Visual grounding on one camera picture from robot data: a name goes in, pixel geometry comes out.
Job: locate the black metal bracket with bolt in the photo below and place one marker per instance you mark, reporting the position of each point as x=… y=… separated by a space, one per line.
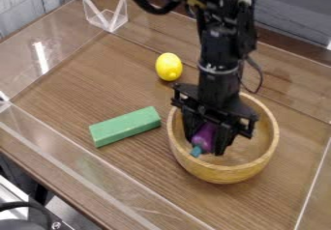
x=38 y=217

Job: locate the yellow toy lemon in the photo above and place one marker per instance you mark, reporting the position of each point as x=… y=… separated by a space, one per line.
x=168 y=66

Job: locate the clear acrylic tray wall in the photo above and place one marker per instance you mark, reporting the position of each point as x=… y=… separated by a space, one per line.
x=69 y=75

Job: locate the green rectangular block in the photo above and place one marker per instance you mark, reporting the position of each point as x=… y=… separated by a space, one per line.
x=124 y=126

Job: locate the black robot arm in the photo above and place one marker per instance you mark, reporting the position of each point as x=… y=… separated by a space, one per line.
x=226 y=31

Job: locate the brown wooden bowl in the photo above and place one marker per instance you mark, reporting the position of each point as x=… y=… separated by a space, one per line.
x=245 y=158

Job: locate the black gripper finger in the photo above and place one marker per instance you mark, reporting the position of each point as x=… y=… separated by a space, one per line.
x=191 y=121
x=225 y=135

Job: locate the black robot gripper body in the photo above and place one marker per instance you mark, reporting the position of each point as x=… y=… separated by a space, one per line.
x=214 y=98

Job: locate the purple toy eggplant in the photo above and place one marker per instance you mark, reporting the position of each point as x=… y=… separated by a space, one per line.
x=202 y=140

